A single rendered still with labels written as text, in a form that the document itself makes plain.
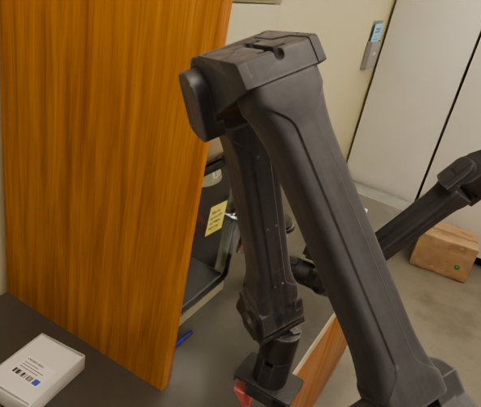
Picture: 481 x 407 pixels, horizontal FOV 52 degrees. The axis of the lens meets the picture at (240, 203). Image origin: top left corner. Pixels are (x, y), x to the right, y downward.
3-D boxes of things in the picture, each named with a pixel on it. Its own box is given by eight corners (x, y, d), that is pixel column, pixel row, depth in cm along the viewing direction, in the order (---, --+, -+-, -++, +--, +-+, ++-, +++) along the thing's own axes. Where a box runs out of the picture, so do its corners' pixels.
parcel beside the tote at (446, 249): (407, 263, 366) (420, 230, 353) (411, 245, 394) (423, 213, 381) (464, 284, 355) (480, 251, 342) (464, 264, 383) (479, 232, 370)
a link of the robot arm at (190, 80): (195, 86, 43) (299, 45, 46) (171, 63, 47) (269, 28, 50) (254, 351, 71) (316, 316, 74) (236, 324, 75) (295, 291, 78)
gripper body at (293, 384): (249, 358, 87) (258, 326, 83) (302, 388, 83) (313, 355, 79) (231, 380, 81) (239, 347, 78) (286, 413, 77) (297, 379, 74)
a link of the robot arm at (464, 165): (479, 169, 90) (502, 189, 96) (462, 148, 93) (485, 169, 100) (310, 297, 108) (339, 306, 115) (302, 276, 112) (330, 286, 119)
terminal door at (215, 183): (156, 333, 114) (179, 176, 96) (225, 275, 139) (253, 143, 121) (160, 334, 114) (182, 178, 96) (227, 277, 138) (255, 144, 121)
